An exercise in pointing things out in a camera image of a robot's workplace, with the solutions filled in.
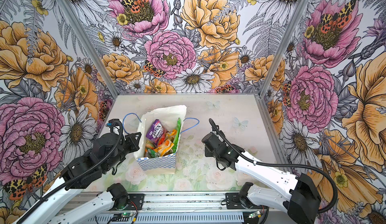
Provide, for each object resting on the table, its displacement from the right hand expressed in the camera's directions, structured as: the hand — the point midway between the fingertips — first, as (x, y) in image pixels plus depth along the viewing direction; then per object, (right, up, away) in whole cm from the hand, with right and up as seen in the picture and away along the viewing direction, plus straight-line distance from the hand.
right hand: (211, 150), depth 80 cm
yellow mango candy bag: (-22, +7, +5) cm, 24 cm away
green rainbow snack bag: (-30, 0, -6) cm, 30 cm away
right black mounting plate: (+10, -23, -6) cm, 26 cm away
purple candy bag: (-32, +9, +7) cm, 33 cm away
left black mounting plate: (-37, -23, -6) cm, 44 cm away
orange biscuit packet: (-24, +2, -4) cm, 24 cm away
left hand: (-33, +8, -12) cm, 36 cm away
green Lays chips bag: (-18, +7, 0) cm, 19 cm away
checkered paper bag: (-26, -3, -14) cm, 30 cm away
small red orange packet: (-27, +5, +5) cm, 28 cm away
